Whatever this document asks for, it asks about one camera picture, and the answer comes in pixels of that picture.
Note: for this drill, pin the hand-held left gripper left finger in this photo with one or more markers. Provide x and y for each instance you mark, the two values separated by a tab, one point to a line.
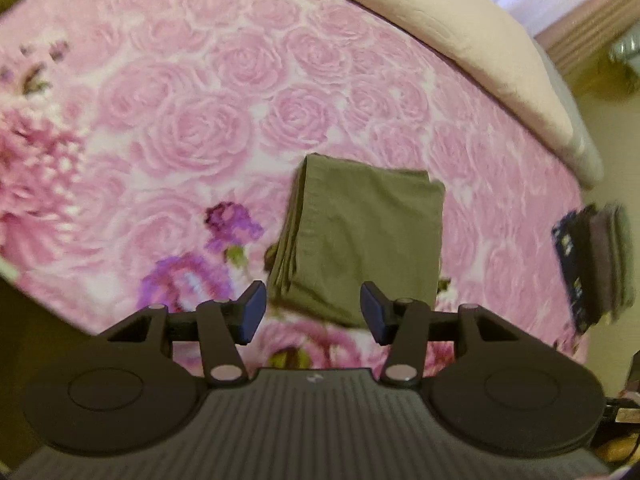
252	310

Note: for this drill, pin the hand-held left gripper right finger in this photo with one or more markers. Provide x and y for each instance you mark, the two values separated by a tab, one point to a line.
375	310

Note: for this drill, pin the olive green pants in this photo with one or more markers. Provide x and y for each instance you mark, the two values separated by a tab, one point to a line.
360	240

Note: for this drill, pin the person's right hand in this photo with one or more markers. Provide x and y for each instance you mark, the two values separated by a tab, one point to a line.
615	451

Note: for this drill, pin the dark grey folded garment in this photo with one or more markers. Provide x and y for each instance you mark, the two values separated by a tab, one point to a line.
597	265

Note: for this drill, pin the grey-green folded garment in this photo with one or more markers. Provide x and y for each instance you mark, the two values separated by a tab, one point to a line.
622	255

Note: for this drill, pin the navy printed folded garment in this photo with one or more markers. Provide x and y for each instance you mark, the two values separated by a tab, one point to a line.
567	265

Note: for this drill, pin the bed with pink floral sheet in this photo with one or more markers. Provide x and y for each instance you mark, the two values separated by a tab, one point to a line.
200	110

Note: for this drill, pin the grey and pink duvet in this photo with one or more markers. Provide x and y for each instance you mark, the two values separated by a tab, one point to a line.
475	50

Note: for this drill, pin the pink drape curtain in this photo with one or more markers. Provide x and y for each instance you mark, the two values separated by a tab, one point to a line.
590	25

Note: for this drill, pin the silver hanging jacket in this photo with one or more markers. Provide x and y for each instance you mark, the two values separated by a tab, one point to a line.
627	52

